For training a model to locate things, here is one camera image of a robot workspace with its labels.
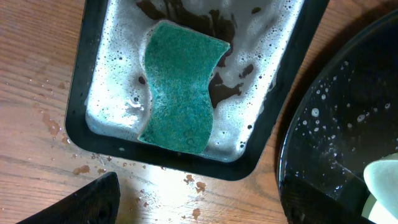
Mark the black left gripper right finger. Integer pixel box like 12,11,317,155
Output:
280,176,373,224

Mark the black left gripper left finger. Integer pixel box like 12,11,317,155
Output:
18,172,121,224

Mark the mint green plate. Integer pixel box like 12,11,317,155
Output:
361,153,397,224

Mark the green scrub sponge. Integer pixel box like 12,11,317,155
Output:
139,21,230,154

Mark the round black tray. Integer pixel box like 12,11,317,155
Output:
276,9,398,224

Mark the black rectangular soapy tray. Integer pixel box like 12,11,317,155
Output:
65,0,328,181

